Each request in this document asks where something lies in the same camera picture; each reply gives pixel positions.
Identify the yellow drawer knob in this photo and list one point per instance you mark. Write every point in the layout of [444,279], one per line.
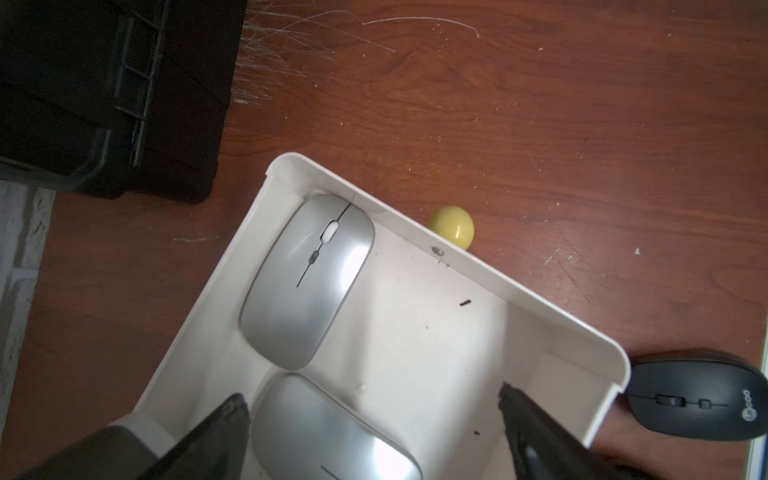
[453,224]

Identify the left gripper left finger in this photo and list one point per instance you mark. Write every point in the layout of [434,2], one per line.
[214,449]

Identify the silver computer mouse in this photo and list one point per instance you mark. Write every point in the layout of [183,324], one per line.
[305,279]
[301,432]

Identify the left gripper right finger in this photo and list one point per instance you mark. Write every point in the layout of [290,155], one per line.
[542,449]

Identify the black plastic toolbox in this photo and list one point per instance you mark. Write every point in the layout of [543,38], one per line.
[108,97]

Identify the black computer mouse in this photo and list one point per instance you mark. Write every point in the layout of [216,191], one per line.
[699,394]

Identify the three-drawer storage box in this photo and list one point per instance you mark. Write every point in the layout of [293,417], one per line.
[419,350]

